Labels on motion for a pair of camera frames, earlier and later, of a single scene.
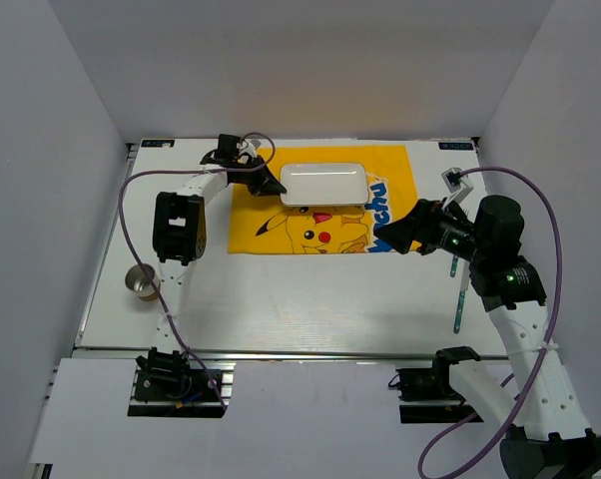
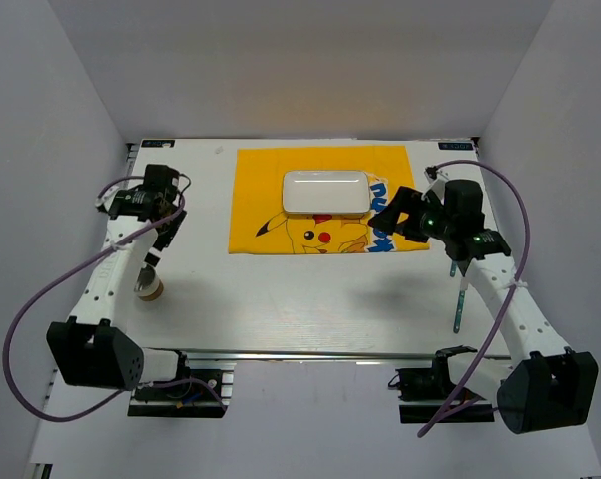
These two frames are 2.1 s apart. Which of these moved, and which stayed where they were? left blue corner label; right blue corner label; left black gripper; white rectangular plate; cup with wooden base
Moved: white rectangular plate; left black gripper
Stayed: right blue corner label; cup with wooden base; left blue corner label
